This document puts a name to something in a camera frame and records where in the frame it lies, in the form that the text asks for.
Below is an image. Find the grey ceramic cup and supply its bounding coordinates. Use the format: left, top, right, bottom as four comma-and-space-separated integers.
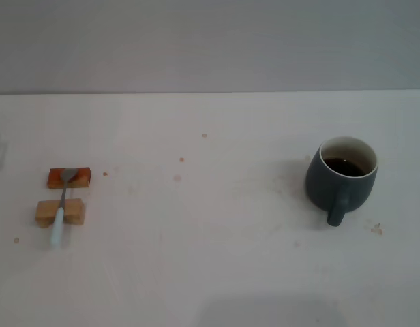
305, 135, 380, 228

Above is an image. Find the blue handled metal spoon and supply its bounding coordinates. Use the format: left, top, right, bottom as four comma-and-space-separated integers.
49, 167, 78, 247

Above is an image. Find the reddish stained wooden block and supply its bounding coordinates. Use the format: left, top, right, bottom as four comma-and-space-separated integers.
46, 166, 93, 189

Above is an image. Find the dark coffee liquid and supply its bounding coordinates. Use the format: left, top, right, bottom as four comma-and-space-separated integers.
322, 156, 368, 178

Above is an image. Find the light wooden block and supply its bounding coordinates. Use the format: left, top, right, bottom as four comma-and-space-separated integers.
35, 198, 87, 228

